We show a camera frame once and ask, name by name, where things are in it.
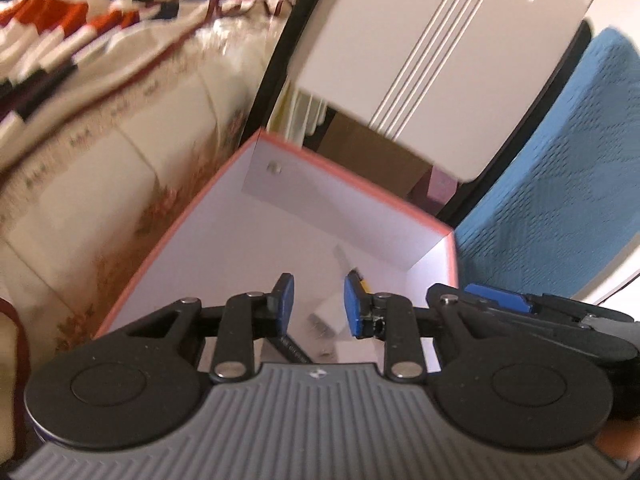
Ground white grooved cabinet panel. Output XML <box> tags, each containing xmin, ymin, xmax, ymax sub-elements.
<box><xmin>290</xmin><ymin>0</ymin><xmax>617</xmax><ymax>184</ymax></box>

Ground cream floral bedsheet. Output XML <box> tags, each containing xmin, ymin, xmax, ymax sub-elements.
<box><xmin>0</xmin><ymin>14</ymin><xmax>282</xmax><ymax>357</ymax></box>

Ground white hanging papers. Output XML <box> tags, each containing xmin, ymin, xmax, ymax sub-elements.
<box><xmin>266</xmin><ymin>84</ymin><xmax>329</xmax><ymax>149</ymax></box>

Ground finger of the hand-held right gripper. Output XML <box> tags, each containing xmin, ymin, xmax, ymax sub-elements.
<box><xmin>464</xmin><ymin>283</ymin><xmax>640</xmax><ymax>362</ymax></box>

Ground brown cardboard box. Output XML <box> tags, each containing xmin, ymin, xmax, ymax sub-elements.
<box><xmin>314</xmin><ymin>109</ymin><xmax>434</xmax><ymax>202</ymax></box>

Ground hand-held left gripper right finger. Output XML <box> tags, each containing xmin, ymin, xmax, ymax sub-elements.
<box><xmin>343</xmin><ymin>270</ymin><xmax>503</xmax><ymax>385</ymax></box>

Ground pink packet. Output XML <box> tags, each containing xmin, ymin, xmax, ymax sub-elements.
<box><xmin>426</xmin><ymin>166</ymin><xmax>459</xmax><ymax>212</ymax></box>

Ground red and navy patterned blanket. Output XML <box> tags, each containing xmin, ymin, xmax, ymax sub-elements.
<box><xmin>0</xmin><ymin>0</ymin><xmax>312</xmax><ymax>177</ymax></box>

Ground blue knitted cloth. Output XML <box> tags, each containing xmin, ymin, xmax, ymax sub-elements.
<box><xmin>452</xmin><ymin>27</ymin><xmax>640</xmax><ymax>307</ymax></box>

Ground pink-edged white cardboard box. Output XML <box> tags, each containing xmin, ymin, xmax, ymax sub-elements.
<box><xmin>95</xmin><ymin>128</ymin><xmax>458</xmax><ymax>367</ymax></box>

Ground person's right forearm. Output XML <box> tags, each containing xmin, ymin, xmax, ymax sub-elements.
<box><xmin>597</xmin><ymin>420</ymin><xmax>640</xmax><ymax>462</ymax></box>

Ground dark red trimmed cushion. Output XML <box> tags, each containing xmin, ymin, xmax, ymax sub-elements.
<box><xmin>0</xmin><ymin>297</ymin><xmax>27</xmax><ymax>463</ymax></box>

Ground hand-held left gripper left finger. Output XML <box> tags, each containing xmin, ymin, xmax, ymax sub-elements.
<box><xmin>125</xmin><ymin>272</ymin><xmax>296</xmax><ymax>385</ymax></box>

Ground white board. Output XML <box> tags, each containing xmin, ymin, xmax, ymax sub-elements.
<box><xmin>594</xmin><ymin>264</ymin><xmax>640</xmax><ymax>307</ymax></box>

